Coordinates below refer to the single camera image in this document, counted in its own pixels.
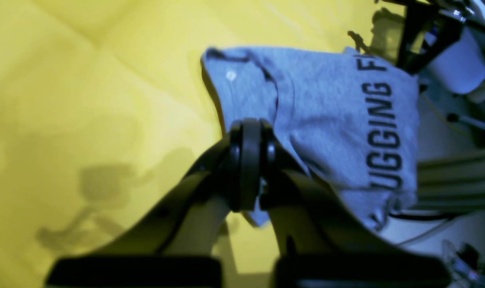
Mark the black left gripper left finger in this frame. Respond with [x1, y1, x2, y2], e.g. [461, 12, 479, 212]
[44, 122, 244, 288]

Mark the yellow table cloth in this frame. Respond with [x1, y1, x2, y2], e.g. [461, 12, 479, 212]
[0, 0, 407, 288]

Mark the grey t-shirt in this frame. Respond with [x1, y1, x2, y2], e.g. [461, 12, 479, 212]
[200, 47, 420, 232]

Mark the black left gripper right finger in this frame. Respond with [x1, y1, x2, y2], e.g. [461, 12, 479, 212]
[242, 119, 451, 288]

